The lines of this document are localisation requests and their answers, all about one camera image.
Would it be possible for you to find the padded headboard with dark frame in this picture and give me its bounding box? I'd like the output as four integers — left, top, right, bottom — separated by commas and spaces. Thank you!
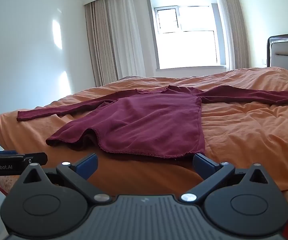
266, 32, 288, 68

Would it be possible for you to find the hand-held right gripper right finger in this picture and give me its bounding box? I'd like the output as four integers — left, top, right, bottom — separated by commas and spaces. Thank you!
179, 152, 275, 204

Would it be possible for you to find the orange bed blanket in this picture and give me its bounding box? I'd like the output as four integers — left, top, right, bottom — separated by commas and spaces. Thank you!
0, 66, 288, 240

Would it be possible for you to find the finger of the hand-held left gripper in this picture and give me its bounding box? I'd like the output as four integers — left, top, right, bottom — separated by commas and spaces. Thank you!
21, 152, 48, 167

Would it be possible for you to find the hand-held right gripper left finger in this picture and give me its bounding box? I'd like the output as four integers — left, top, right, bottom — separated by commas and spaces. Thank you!
16, 152, 112, 204

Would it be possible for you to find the maroon long-sleeved shirt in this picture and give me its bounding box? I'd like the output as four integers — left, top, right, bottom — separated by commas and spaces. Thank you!
17, 85, 288, 159

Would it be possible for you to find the red cable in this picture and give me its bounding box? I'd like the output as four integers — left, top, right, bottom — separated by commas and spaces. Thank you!
0, 179, 9, 197

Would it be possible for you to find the white-framed window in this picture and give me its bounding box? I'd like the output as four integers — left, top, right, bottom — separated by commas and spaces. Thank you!
146, 0, 228, 71

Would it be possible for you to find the beige curtain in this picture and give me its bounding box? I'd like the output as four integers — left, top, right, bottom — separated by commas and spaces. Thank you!
221, 0, 251, 69
84, 0, 120, 87

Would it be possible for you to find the white sheer curtain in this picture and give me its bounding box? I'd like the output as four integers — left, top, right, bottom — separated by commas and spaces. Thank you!
212, 0, 236, 70
104, 0, 147, 79

